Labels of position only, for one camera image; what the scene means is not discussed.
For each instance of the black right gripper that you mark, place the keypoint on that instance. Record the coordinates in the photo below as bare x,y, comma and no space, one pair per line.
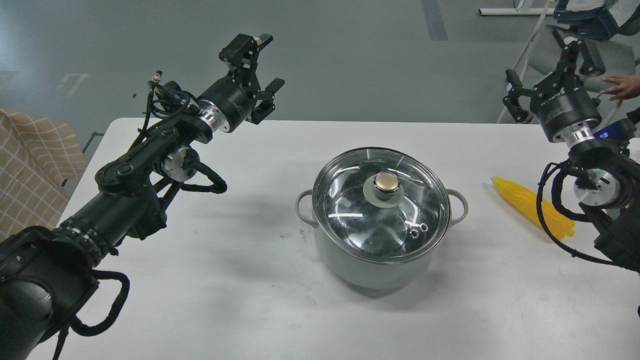
559,100

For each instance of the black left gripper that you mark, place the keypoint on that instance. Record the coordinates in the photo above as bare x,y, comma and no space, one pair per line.
236,98

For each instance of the yellow corn cob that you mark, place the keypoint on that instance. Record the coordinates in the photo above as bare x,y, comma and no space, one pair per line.
525,202

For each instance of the glass pot lid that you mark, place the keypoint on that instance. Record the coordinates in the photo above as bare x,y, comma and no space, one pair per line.
380,205

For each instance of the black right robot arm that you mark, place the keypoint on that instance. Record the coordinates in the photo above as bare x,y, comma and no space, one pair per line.
599,182

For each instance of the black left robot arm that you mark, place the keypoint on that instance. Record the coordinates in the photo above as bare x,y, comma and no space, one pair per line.
50,281

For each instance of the bystander hand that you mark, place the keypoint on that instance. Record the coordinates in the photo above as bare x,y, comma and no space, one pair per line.
626,87

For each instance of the grey office chair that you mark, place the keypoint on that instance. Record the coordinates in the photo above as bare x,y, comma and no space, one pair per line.
539,57

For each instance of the blue denim clothing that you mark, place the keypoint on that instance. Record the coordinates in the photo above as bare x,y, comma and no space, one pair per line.
599,19

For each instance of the beige checkered cloth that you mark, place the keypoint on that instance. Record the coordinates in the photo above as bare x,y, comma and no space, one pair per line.
36,155

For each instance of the steel pot with grey handles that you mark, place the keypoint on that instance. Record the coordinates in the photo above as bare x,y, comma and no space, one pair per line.
367,274

